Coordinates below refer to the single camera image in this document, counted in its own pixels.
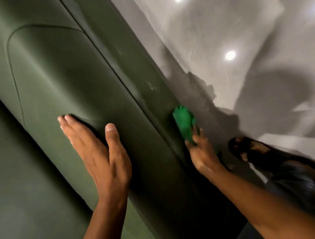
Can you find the person's left thumb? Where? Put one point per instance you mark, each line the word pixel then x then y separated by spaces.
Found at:
pixel 113 140

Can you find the person's right fingers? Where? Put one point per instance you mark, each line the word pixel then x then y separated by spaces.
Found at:
pixel 196 140

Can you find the dark green leather sofa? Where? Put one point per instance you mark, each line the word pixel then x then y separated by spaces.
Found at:
pixel 98 98

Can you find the green cleaning cloth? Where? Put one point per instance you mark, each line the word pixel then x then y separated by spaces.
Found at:
pixel 184 122

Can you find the person's left hand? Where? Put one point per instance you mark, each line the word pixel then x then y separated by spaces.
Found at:
pixel 103 160

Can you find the black sandal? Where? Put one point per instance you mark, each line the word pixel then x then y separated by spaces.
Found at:
pixel 256 152

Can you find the person's left forearm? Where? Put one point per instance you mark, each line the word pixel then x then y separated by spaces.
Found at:
pixel 108 219

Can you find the person's dark trouser leg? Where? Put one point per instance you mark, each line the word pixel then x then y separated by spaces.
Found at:
pixel 292 184

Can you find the person's right forearm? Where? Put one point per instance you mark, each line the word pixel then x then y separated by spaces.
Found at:
pixel 260 204

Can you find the person's right hand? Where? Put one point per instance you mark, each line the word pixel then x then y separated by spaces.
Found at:
pixel 203 155

